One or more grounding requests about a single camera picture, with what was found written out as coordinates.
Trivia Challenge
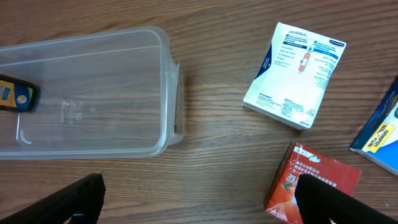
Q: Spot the clear plastic container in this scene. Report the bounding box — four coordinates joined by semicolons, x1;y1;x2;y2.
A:
1;27;184;160

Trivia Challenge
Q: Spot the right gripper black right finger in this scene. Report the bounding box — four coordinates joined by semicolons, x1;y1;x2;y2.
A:
295;174;397;224

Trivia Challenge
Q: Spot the black tube white cap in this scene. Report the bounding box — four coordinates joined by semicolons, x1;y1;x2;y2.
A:
1;74;40;113

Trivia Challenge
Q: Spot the white bandage box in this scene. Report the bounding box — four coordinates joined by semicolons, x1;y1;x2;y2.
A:
243;22;346;130

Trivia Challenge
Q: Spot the blue yellow lozenge box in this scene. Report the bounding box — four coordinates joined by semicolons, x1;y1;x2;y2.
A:
349;80;397;175

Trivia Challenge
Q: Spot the red small box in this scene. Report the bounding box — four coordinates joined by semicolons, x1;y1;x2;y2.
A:
264;142;361;224

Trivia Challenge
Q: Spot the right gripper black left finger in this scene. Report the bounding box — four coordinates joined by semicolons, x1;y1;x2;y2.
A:
1;173;106;224

